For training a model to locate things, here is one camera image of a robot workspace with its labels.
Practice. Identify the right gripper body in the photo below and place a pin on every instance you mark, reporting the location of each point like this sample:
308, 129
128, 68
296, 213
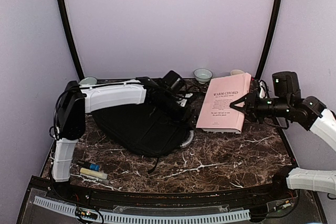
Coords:
255, 108

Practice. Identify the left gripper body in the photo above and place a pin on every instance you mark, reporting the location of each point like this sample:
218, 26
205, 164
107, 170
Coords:
186, 120

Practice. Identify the pink Warm Chord book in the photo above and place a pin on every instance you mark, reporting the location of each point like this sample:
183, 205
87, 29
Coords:
216, 114

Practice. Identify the black student bag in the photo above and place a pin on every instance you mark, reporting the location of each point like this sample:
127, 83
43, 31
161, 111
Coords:
149, 129

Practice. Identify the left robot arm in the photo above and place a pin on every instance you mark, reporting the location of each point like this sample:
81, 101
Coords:
78, 101

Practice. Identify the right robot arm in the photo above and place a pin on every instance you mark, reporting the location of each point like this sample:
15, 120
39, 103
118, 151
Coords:
313, 116

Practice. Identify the white mug with print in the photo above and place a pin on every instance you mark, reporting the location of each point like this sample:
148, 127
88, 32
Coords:
236, 72

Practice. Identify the celadon bowl at back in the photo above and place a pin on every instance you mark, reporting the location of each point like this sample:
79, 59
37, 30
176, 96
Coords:
202, 75

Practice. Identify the celadon bowl on tile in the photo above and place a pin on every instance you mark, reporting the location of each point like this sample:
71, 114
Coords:
88, 81

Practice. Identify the black and blue marker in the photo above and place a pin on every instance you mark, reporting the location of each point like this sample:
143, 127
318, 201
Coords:
88, 165

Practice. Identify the yellow highlighter pen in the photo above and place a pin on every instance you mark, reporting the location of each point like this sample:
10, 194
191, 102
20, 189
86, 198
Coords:
93, 173

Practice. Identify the clear pen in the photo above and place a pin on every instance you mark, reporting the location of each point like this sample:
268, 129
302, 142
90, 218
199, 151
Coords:
97, 180

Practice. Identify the small circuit board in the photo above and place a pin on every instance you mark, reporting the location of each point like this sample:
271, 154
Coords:
85, 214

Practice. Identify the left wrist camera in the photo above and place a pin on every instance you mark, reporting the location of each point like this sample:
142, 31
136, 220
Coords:
173, 81

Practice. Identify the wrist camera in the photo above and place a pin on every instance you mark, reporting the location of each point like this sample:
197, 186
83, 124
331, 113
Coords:
286, 85
173, 81

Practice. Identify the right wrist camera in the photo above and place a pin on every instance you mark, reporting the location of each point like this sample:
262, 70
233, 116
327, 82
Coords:
286, 85

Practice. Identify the white cable duct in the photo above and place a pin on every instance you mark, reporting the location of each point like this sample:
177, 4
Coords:
123, 214

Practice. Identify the black front table rail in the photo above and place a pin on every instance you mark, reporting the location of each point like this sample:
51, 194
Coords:
92, 194

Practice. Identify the right black frame post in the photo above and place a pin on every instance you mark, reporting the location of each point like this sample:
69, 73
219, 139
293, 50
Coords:
269, 38

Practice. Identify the black frame post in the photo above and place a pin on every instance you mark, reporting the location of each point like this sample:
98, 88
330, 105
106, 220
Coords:
269, 38
70, 39

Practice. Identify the left black frame post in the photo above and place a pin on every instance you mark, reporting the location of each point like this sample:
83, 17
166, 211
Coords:
70, 39

